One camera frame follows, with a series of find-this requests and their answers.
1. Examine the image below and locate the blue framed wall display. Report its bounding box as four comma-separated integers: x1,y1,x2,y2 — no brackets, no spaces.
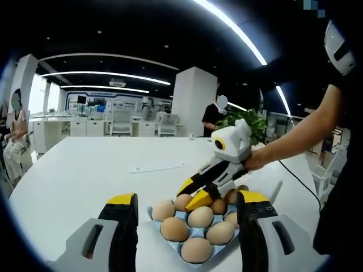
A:
65,90,143,114

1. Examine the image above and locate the white table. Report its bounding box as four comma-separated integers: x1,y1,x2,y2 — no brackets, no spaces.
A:
8,135,324,272

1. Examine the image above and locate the white pillar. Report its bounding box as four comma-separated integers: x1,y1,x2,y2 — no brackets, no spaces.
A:
11,53,39,120
171,66,219,138

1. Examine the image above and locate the short ceiling light strip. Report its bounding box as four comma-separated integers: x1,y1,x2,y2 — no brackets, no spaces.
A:
275,85,292,116

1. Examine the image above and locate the curved ceiling light strip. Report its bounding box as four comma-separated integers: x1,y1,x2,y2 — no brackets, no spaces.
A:
59,84,150,94
39,71,171,86

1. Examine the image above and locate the person's right hand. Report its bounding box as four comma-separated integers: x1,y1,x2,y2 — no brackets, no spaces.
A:
243,148,271,172

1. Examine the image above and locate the row of white desks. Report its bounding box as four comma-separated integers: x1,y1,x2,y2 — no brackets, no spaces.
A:
28,114,185,154

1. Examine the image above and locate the black cable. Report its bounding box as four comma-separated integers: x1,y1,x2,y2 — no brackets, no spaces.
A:
277,159,323,212

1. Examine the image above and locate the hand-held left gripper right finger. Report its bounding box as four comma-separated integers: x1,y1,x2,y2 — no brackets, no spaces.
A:
236,190,332,272

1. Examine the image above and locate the long ceiling light strip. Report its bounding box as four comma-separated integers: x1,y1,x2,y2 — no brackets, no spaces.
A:
192,0,268,66

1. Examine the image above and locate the white ceiling arc trim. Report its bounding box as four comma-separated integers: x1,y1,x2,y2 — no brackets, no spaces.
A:
39,54,180,70

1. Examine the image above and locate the white worn device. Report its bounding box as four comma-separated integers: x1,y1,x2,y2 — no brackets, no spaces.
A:
323,19,357,77

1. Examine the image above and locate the blue egg tray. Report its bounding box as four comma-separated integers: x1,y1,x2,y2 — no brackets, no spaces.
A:
146,195,242,265

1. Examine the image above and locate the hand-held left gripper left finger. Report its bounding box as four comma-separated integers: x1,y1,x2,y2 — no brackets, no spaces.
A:
47,192,140,272

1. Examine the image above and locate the green potted plant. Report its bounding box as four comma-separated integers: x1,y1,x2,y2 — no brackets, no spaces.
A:
217,108,269,147

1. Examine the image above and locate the white mesh office chair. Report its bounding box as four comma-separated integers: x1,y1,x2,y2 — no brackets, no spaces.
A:
108,110,133,137
158,113,180,137

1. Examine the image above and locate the operator in black clothes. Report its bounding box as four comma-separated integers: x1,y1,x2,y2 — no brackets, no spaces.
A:
313,70,363,256

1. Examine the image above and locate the cluster of brown eggs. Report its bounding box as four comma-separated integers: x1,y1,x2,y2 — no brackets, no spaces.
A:
151,185,250,263

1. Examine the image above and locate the single brown egg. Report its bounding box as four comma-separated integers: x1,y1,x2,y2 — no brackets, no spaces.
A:
172,194,194,212

